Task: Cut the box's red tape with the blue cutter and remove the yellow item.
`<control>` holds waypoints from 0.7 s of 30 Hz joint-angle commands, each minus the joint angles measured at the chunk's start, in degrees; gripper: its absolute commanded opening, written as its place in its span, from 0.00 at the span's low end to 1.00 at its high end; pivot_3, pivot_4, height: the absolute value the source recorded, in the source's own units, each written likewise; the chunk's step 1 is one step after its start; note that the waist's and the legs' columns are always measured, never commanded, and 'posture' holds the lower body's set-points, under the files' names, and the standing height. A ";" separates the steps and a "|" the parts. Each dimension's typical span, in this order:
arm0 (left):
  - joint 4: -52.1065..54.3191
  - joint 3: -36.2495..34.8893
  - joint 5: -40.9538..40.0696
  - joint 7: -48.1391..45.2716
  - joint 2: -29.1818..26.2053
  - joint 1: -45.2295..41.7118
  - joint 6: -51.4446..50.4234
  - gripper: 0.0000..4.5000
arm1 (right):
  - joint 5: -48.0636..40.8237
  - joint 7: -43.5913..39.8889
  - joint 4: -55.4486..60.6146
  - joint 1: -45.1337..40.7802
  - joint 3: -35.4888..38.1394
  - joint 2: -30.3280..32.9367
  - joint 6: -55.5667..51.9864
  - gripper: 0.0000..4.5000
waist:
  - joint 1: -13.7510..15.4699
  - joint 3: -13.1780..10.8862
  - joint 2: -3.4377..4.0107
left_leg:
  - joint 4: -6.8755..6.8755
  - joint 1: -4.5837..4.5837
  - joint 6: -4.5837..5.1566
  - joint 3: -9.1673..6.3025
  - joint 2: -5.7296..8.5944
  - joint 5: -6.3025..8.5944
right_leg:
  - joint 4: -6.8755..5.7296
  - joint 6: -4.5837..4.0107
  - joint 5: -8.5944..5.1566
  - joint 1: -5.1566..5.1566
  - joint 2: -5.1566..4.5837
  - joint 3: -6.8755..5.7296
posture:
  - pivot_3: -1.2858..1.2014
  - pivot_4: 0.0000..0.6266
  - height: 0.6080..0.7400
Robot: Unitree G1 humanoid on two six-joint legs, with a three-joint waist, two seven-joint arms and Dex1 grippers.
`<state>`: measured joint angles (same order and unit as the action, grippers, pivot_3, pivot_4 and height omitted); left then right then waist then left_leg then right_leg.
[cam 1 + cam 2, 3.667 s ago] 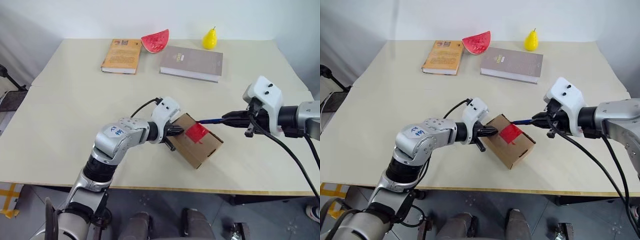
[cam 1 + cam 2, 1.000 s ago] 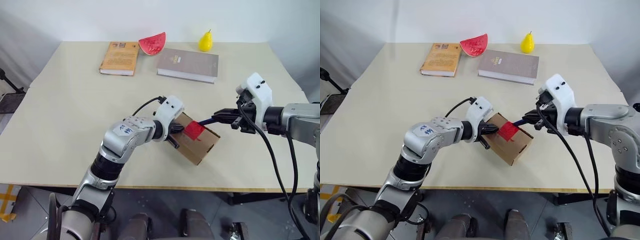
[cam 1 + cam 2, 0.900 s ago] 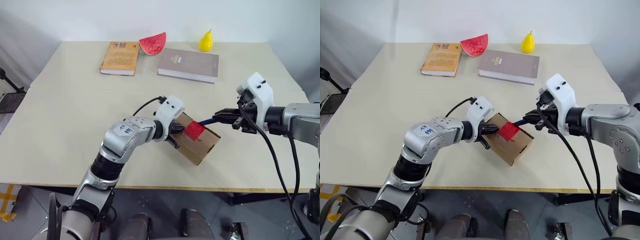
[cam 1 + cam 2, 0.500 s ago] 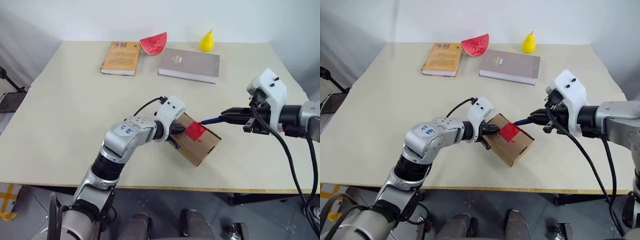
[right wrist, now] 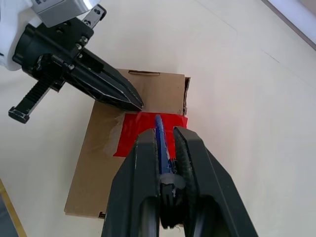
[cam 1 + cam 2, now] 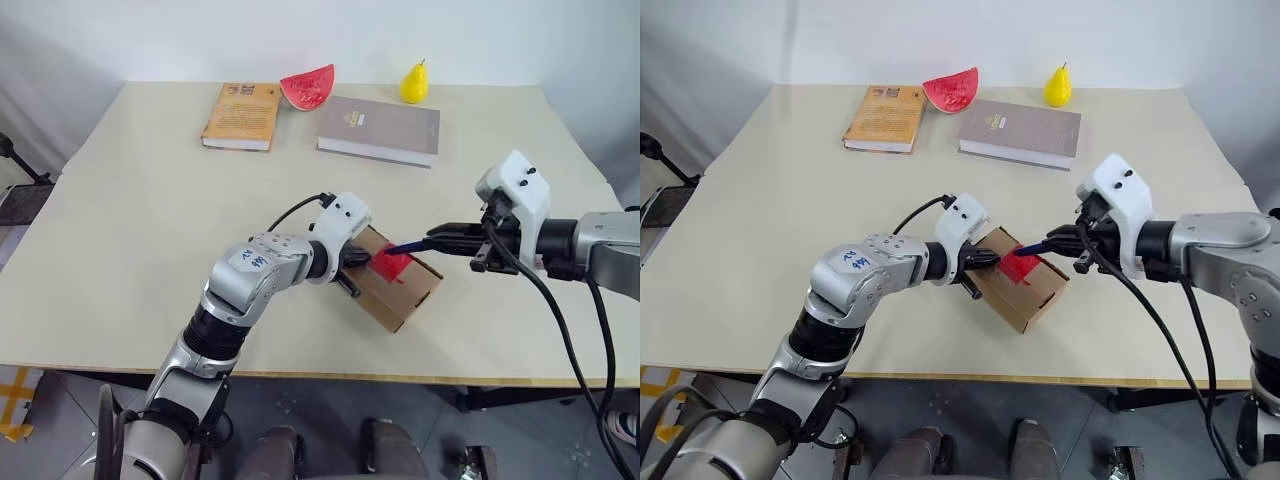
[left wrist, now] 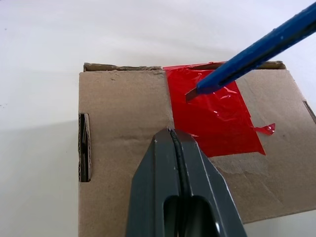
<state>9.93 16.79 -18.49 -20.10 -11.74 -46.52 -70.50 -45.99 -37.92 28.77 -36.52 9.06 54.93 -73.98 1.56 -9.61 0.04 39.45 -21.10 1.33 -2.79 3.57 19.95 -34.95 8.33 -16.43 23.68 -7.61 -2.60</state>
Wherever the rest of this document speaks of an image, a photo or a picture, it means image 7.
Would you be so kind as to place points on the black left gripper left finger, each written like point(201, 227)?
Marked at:
point(155, 187)

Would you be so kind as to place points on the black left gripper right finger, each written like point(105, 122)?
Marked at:
point(209, 190)

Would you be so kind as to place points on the brown cardboard box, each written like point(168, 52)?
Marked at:
point(138, 118)

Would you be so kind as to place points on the blue utility knife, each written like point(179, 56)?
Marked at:
point(256, 47)

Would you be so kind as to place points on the red adhesive tape strip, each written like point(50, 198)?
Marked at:
point(217, 111)

